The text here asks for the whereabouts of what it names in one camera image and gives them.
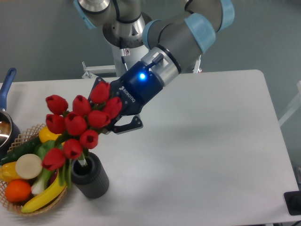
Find black device at table edge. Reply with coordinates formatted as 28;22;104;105
284;191;301;216

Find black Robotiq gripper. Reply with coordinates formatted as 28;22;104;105
88;61;163;135

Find beige round radish slice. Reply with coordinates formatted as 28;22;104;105
15;154;43;179

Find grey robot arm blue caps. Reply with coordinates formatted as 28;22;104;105
74;0;235;134

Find yellow lemon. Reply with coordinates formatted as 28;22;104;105
38;127;61;143

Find red tulip bouquet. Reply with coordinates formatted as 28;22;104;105
42;81;122;186

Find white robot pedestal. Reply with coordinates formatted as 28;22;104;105
102;11;156;77

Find dark grey ribbed vase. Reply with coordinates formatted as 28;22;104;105
71;153;109;199

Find green cucumber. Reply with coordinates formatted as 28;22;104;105
0;137;41;165

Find green bok choy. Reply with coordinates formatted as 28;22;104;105
31;140;60;196

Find yellow bell pepper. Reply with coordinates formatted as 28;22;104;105
0;161;21;183

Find orange fruit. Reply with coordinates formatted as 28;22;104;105
5;179;31;202

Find blue handled saucepan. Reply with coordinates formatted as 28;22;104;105
0;68;20;158

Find yellow banana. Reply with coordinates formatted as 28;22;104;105
21;173;66;214

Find white frame at right edge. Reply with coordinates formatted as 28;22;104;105
278;81;301;127

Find woven wicker basket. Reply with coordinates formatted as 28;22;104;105
0;124;67;217

